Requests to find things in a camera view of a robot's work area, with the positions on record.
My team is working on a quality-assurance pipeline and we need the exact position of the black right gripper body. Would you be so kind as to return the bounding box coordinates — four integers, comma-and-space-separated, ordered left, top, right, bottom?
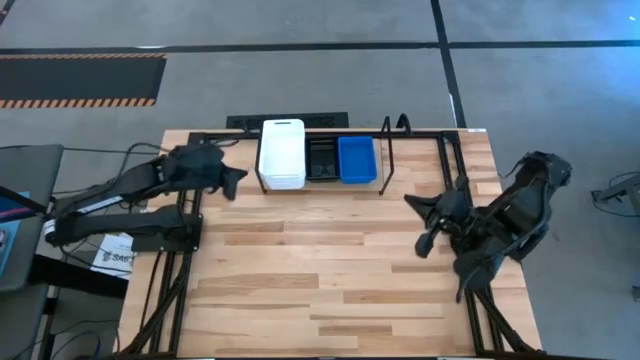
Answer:
433, 188, 472, 236

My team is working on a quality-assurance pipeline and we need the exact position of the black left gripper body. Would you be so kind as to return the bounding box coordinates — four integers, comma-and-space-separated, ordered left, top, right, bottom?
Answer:
169, 143, 226, 192

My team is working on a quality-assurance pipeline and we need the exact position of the blue plastic basket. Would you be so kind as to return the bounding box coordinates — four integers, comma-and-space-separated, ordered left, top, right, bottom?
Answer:
337, 135, 378, 185

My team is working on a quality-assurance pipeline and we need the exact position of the black plastic basket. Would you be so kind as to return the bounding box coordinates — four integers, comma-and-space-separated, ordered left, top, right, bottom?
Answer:
304, 137, 341, 182

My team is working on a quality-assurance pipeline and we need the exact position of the black perforated metal panel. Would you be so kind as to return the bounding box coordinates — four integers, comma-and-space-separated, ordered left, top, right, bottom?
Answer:
225, 111, 350, 130

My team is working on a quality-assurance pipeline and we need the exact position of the printed white paper sheet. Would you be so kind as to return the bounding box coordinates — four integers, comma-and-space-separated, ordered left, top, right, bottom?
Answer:
89, 232, 136, 281

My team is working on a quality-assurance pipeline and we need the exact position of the black mat with striped edge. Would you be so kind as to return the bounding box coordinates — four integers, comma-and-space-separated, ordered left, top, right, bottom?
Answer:
0, 53, 168, 109

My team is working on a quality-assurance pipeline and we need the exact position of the black beam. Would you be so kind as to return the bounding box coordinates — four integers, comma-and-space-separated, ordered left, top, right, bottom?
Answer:
27, 254, 129, 300

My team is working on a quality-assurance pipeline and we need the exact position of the grey chair base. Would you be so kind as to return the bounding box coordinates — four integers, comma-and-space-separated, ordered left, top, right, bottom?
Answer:
591, 172, 640, 219

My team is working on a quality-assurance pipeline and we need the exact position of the blue screen panel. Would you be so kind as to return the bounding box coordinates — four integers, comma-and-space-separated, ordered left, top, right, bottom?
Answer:
0, 191, 32, 276

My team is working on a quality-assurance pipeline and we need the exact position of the black metal rig frame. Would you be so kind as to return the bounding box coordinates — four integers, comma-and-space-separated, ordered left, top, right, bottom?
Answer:
117, 130, 546, 359

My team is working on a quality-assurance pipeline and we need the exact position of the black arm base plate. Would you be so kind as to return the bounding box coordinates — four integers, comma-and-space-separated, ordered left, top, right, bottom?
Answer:
130, 232, 204, 253

